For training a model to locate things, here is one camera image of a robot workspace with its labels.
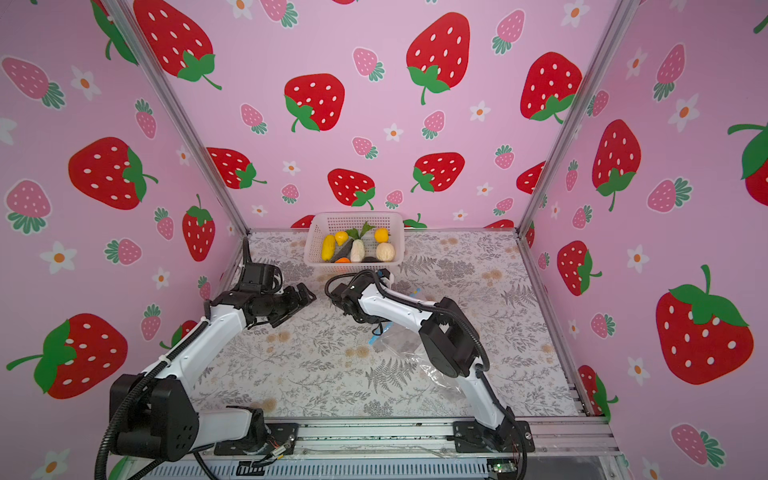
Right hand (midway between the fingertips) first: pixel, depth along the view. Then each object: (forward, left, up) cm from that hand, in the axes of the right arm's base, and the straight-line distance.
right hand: (395, 311), depth 89 cm
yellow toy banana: (+26, +29, -3) cm, 39 cm away
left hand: (-3, +26, +5) cm, 27 cm away
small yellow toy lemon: (+32, +26, -3) cm, 41 cm away
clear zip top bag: (-6, -4, -8) cm, 11 cm away
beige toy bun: (+25, +7, -2) cm, 26 cm away
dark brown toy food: (+26, +23, -4) cm, 35 cm away
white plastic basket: (+33, +33, +2) cm, 47 cm away
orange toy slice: (+20, +22, -3) cm, 30 cm away
